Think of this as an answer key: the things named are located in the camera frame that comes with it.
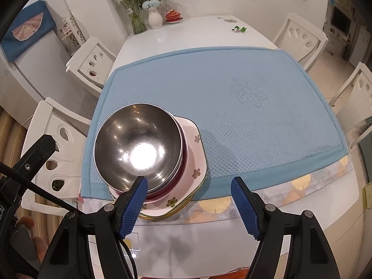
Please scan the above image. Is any printed table cloth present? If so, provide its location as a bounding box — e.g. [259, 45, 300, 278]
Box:
[78, 155, 353, 227]

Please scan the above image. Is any blue steel bowl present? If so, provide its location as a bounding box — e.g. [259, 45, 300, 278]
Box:
[93, 103, 183, 194]

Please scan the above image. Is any black cable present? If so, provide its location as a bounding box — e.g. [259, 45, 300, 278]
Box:
[0, 163, 137, 279]

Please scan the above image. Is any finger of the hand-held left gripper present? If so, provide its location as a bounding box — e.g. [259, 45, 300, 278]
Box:
[12, 134, 56, 192]

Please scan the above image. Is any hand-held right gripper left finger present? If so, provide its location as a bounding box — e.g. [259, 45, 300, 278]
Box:
[41, 176, 149, 279]

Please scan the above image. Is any white refrigerator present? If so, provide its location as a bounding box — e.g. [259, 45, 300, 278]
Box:
[0, 0, 93, 114]

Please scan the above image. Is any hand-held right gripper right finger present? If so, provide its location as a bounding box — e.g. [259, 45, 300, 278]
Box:
[231, 176, 339, 279]

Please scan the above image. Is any white carved shelf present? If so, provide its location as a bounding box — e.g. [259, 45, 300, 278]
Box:
[56, 10, 88, 56]

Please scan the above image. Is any black television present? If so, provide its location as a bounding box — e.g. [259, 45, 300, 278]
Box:
[331, 7, 352, 34]

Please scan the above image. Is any person's left hand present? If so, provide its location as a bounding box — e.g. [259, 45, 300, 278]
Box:
[13, 216, 48, 279]

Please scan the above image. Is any blue fridge cover cloth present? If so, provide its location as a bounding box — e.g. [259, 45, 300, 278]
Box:
[1, 0, 56, 63]

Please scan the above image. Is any white green flower plate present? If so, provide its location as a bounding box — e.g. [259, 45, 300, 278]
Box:
[108, 116, 209, 218]
[139, 177, 208, 218]

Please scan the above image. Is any red lidded teacup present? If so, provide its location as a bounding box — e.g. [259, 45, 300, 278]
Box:
[165, 10, 184, 24]

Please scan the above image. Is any white dining chair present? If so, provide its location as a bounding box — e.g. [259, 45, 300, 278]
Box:
[66, 36, 117, 97]
[21, 97, 94, 217]
[272, 13, 329, 73]
[328, 62, 372, 152]

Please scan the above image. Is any light blue textured table mat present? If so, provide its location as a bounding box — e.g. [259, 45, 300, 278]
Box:
[79, 46, 349, 199]

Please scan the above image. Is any striped rug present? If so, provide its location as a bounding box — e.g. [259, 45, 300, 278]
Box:
[0, 106, 50, 181]

